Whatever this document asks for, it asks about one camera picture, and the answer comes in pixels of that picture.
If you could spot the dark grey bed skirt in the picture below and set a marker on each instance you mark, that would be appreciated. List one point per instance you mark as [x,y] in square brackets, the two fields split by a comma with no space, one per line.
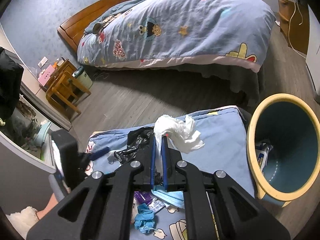
[225,80]

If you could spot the bed with blue quilt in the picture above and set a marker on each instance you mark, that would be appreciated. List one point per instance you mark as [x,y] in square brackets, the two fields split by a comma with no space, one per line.
[190,25]

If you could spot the pile of clothes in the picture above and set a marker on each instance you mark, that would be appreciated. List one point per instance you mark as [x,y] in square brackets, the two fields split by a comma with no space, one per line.
[27,127]

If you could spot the crumpled blue glove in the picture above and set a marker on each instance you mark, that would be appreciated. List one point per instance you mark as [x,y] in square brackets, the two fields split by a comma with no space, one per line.
[145,217]

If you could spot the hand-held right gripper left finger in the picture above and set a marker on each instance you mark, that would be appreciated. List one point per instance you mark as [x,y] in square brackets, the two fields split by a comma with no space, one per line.
[153,160]

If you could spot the cluttered wooden nightstand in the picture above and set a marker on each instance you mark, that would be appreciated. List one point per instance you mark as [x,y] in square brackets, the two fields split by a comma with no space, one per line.
[63,66]

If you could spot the wooden chair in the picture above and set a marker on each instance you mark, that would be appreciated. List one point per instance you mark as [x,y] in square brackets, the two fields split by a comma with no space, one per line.
[61,90]

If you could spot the purple spray bottle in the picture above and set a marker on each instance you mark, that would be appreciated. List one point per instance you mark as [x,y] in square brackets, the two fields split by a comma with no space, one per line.
[142,198]

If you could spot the person's left forearm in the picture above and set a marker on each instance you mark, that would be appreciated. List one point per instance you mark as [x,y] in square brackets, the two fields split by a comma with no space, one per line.
[47,206]

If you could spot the black plastic bag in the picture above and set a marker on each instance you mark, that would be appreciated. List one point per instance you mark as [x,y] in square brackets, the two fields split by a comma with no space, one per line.
[138,142]

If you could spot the white wall socket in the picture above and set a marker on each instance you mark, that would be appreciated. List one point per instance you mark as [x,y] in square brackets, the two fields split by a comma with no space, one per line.
[42,62]

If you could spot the black jacket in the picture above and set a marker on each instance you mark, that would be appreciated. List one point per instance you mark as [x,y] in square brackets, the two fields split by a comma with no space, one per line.
[8,85]

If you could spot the white tissue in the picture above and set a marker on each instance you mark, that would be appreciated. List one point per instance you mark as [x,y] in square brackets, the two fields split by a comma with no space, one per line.
[183,131]

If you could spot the small printed blue blanket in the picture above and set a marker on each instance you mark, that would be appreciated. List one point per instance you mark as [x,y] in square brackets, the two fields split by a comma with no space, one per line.
[220,142]

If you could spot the blue bin with yellow rim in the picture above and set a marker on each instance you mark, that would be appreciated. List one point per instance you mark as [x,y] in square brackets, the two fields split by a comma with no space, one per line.
[295,140]

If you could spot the green and white bin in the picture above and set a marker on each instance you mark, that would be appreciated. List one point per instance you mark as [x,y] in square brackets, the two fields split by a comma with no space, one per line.
[83,78]

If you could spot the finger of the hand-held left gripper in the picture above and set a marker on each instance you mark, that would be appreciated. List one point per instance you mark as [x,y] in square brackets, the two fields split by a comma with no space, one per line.
[98,153]

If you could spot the white appliance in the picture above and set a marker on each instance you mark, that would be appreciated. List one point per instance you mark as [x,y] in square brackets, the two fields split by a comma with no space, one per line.
[313,60]

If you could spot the wooden headboard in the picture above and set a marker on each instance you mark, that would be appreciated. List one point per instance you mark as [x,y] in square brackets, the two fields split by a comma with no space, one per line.
[82,17]

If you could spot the pink box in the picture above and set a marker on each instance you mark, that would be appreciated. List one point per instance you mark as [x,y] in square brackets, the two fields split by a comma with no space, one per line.
[46,75]

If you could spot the blue face mask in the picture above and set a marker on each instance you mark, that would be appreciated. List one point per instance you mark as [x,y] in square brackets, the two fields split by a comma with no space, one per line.
[172,197]

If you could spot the white wet wipes packet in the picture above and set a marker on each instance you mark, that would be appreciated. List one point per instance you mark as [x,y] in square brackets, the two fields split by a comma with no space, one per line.
[263,155]

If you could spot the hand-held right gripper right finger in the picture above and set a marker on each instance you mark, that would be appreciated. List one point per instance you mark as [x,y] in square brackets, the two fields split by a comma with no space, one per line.
[164,165]

